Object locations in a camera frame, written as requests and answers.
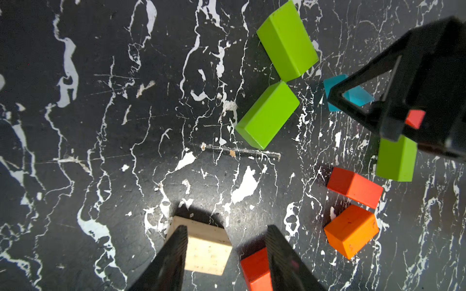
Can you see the red block small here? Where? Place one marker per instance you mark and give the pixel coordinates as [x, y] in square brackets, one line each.
[415, 118]

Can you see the natural wood block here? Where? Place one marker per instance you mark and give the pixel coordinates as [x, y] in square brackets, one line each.
[208, 248]

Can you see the green block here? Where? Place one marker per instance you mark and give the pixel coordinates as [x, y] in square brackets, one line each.
[287, 43]
[267, 116]
[396, 160]

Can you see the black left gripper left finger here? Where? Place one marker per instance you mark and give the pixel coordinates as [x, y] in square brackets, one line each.
[166, 271]

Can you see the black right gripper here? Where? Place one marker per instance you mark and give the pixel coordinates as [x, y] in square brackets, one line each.
[428, 72]

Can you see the orange block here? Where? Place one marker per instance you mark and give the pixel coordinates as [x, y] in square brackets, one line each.
[350, 231]

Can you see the red block middle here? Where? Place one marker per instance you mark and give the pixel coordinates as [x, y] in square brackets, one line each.
[355, 187]

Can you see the teal triangle block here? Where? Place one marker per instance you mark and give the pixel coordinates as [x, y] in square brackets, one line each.
[356, 95]

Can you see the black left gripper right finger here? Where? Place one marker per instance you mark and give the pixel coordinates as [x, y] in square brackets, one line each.
[288, 272]

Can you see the red block lower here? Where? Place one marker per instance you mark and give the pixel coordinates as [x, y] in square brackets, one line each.
[256, 271]

